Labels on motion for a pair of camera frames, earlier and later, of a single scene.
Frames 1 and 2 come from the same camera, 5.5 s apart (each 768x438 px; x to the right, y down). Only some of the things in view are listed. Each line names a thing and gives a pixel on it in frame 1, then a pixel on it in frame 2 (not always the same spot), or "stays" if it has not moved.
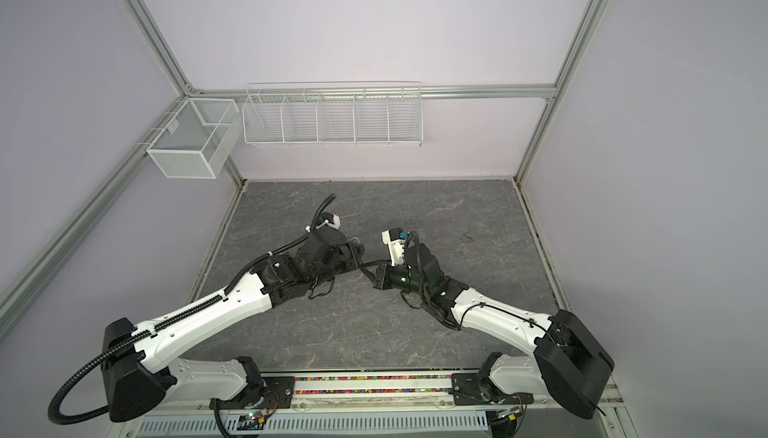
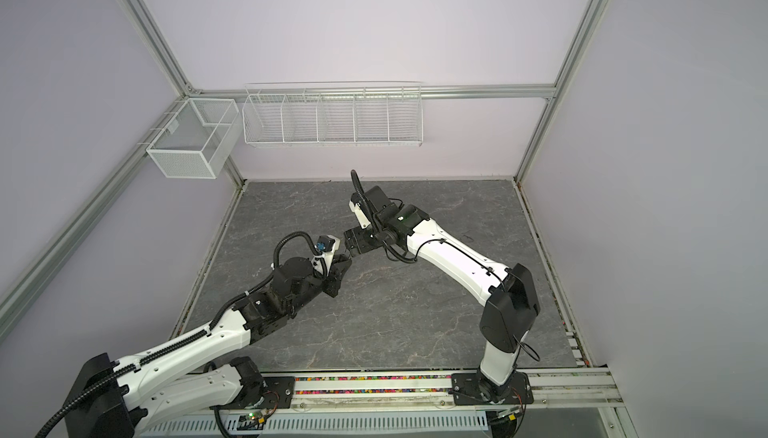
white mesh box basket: x=195 y=142 stays
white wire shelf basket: x=333 y=114 stays
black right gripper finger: x=380 y=270 → x=351 y=241
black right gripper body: x=400 y=279 → x=368 y=239
